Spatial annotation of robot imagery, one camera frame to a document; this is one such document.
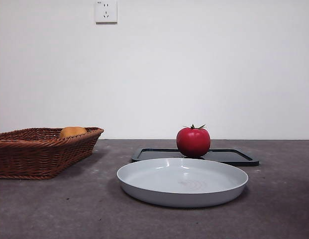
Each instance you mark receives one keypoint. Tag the red tomato with green stem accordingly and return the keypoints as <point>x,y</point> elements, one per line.
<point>192,142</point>

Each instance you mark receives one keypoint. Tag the pale grey round plate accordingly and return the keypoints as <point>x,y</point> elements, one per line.
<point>184,196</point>

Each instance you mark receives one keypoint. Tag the orange round fruit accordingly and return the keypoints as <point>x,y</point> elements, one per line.
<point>72,131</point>

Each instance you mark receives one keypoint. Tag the black rectangular tray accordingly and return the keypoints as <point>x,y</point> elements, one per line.
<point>229,156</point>

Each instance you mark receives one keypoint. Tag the brown wicker basket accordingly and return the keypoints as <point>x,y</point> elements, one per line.
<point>32,159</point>

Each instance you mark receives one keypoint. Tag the white wall socket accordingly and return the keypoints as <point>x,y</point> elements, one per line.
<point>106,12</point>

